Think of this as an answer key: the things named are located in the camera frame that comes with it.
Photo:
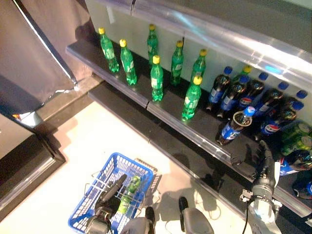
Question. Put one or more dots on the silver left robot leg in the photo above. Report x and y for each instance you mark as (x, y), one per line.
(139, 226)

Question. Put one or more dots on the silver robot leg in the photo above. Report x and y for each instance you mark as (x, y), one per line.
(139, 226)
(197, 221)

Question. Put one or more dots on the shiny curtain pole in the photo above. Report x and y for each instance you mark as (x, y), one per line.
(48, 46)

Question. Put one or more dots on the dark stone floor ledge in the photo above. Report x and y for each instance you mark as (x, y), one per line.
(73, 102)

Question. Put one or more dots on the dark side display stand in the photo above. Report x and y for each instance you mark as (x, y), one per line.
(24, 175)

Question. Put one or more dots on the green Sprite bottle yellow cap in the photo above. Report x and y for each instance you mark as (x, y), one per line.
(128, 63)
(156, 80)
(109, 53)
(246, 70)
(192, 97)

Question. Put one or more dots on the silver right robot leg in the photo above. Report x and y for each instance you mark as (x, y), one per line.
(197, 221)

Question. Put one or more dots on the dark metal shelf board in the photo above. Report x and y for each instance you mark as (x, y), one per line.
(219, 31)
(170, 102)

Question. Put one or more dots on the blue plastic shopping basket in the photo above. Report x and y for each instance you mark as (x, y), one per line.
(117, 158)

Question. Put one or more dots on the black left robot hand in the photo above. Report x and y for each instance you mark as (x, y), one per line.
(109, 203)

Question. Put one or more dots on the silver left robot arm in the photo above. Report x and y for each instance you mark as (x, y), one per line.
(97, 226)

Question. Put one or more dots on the black shelf base plinth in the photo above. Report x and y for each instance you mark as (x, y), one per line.
(151, 126)

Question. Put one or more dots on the Pepsi bottle with paper collar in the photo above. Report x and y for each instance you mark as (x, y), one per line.
(229, 131)

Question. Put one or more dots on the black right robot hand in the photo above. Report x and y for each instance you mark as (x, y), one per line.
(264, 165)

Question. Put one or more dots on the brown cloth curtain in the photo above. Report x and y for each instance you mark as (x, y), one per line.
(36, 61)

